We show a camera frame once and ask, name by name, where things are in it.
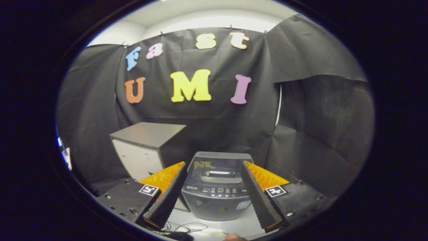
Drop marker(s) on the grey cabinet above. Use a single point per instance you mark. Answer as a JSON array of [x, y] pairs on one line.
[[147, 134]]

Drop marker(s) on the row of small cloth clips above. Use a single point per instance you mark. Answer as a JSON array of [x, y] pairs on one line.
[[230, 26]]

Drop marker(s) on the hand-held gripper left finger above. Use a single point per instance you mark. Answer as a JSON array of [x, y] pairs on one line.
[[167, 201]]

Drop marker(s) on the white and blue panel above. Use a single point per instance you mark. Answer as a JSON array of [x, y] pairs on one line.
[[65, 154]]

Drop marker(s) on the black backdrop cloth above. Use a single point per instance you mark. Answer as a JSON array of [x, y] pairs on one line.
[[217, 127]]

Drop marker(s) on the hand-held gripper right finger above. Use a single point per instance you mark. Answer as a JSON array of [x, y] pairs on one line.
[[259, 201]]

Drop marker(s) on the grey washing machine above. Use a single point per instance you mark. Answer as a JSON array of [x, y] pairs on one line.
[[214, 207]]

